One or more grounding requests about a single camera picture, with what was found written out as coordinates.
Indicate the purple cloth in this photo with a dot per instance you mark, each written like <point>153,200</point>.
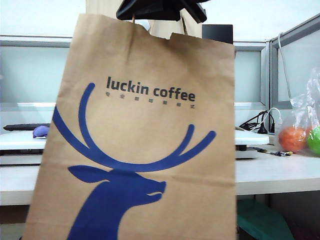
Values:
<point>41,131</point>

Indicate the clear plastic bag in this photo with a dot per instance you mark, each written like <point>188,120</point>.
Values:
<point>300,110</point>

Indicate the small screwdriver tools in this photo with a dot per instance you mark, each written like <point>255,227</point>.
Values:
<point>282,153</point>

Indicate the brown luckin coffee paper bag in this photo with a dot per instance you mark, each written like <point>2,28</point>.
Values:
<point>137,137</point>

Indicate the grey glass office partition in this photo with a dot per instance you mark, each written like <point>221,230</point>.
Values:
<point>30,75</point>

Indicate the orange ball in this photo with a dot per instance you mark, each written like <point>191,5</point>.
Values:
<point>291,140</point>

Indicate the green plastic seat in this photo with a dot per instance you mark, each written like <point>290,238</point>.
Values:
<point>260,222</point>

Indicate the light wooden board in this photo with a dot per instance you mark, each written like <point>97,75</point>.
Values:
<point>100,6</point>

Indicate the white desk riser base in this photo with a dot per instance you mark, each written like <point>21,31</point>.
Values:
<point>247,155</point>

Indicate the black keyboard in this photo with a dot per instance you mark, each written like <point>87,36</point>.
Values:
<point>22,127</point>

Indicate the green ball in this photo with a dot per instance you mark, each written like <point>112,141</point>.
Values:
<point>315,141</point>

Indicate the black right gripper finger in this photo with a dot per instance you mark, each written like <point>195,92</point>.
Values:
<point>150,10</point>
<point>196,11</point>

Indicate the grey side partition frame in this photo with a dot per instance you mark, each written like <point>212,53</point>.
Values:
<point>274,75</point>

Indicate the black monitor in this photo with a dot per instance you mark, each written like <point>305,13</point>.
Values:
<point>217,33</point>

